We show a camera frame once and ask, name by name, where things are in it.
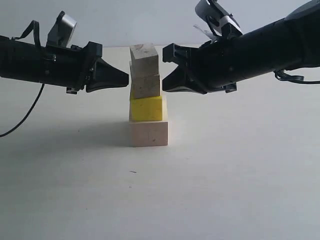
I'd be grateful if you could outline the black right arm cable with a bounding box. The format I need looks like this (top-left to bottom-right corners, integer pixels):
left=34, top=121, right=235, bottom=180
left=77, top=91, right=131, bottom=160
left=273, top=69, right=320, bottom=85

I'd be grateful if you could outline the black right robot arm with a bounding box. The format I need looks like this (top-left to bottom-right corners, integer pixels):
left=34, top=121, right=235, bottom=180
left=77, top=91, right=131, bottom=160
left=162, top=0, right=320, bottom=95

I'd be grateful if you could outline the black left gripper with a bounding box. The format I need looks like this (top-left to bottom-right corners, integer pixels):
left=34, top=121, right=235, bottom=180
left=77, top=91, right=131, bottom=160
left=44, top=41, right=129, bottom=95

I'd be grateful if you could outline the small white wooden cube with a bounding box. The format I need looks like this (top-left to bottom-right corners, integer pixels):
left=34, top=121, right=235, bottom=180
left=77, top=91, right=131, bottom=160
left=129, top=43, right=159, bottom=78

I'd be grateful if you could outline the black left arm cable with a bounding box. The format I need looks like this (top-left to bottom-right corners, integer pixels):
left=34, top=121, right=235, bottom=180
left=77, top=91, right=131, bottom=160
left=0, top=83, right=46, bottom=138

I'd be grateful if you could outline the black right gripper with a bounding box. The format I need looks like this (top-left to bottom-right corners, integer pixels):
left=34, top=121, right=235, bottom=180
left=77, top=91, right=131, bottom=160
left=162, top=39, right=237, bottom=95

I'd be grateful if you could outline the medium wooden cube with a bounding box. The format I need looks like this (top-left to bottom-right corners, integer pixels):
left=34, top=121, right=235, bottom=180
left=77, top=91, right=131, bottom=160
left=129, top=61, right=161, bottom=99

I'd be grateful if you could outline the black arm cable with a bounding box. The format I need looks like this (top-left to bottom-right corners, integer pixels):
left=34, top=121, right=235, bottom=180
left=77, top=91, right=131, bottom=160
left=0, top=83, right=46, bottom=138
left=273, top=69, right=320, bottom=85

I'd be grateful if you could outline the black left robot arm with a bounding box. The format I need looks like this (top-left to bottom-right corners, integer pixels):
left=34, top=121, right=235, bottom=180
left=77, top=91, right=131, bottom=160
left=0, top=20, right=129, bottom=95

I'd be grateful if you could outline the large wooden cube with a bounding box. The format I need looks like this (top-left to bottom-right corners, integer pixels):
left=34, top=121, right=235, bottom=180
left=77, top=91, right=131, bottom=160
left=128, top=99, right=169, bottom=147

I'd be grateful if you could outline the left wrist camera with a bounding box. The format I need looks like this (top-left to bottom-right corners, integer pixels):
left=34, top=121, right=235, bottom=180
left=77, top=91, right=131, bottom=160
left=46, top=10, right=77, bottom=48

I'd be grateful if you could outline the yellow cube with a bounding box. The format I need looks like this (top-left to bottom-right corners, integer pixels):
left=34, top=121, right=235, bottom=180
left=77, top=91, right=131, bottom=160
left=129, top=95, right=166, bottom=122

